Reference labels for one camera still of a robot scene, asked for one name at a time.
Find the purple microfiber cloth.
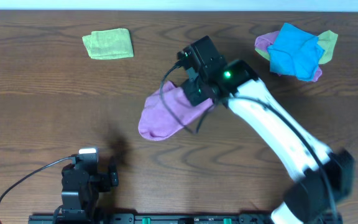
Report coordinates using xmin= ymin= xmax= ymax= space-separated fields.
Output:
xmin=138 ymin=81 xmax=213 ymax=141

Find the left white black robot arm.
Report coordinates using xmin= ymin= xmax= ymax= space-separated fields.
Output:
xmin=52 ymin=153 xmax=119 ymax=223

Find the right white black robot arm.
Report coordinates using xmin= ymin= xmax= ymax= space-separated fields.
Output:
xmin=183 ymin=60 xmax=354 ymax=223

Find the folded green cloth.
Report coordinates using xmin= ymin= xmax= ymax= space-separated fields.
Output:
xmin=82 ymin=28 xmax=134 ymax=60

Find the blue cloth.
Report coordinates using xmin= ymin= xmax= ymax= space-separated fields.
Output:
xmin=267 ymin=23 xmax=324 ymax=82

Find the green cloth in pile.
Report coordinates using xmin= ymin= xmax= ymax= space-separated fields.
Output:
xmin=254 ymin=29 xmax=339 ymax=65

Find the left black cable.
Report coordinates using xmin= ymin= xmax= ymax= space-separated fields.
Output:
xmin=0 ymin=156 xmax=74 ymax=224

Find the black cable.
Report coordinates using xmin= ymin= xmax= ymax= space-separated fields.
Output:
xmin=0 ymin=156 xmax=74 ymax=224
xmin=159 ymin=52 xmax=338 ymax=224

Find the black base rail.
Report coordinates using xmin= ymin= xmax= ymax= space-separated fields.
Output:
xmin=27 ymin=212 xmax=344 ymax=224

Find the right black cable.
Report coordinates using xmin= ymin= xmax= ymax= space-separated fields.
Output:
xmin=159 ymin=52 xmax=338 ymax=224

